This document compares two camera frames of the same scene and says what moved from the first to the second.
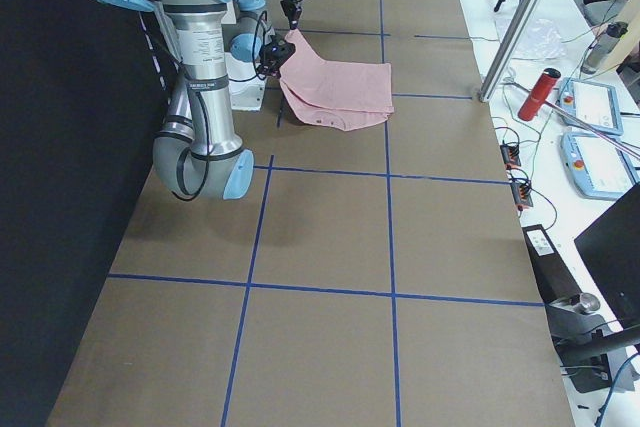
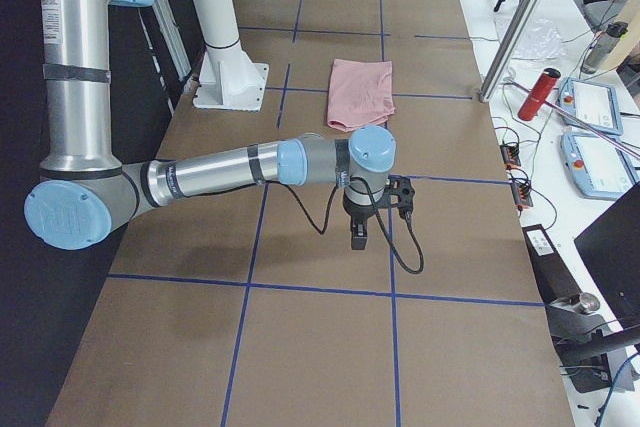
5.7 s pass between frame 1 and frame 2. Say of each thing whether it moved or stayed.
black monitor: stayed
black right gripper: moved
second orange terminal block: stayed
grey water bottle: stayed
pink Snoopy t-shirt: moved
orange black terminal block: stayed
